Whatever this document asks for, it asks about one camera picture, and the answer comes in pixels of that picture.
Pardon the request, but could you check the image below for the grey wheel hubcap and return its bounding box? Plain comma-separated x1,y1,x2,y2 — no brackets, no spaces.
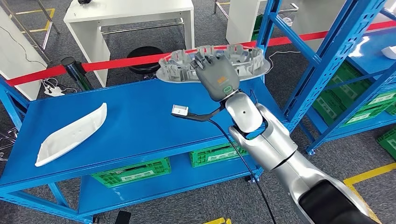
156,44,271,84

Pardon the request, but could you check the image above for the red barrier belt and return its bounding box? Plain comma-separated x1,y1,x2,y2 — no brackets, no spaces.
5,20,396,87

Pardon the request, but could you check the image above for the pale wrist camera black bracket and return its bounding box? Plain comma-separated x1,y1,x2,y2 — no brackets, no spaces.
171,104,226,122

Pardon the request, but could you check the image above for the white rectangular table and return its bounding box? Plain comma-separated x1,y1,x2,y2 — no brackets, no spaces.
0,6,48,101
290,0,347,52
63,0,195,88
226,0,263,44

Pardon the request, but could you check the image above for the white plastic mirror cover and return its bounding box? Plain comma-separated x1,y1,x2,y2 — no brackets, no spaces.
35,103,108,168

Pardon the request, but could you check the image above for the black camera cable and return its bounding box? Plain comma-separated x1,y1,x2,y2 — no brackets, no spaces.
207,119,277,224

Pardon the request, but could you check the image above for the blue metal shelf rack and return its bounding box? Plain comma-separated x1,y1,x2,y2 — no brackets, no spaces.
0,0,390,224
297,7,396,156

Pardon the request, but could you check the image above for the white plastic part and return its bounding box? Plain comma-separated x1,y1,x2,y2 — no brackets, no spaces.
381,45,396,60

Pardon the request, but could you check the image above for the black barrier post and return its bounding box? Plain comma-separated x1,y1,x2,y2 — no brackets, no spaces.
61,56,93,92

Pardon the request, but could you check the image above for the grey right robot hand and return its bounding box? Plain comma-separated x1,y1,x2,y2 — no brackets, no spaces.
190,52,240,102

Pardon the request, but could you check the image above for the black round stool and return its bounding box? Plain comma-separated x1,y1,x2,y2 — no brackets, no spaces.
126,46,164,82

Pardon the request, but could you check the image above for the white power strip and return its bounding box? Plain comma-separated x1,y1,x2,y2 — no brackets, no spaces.
42,77,78,97

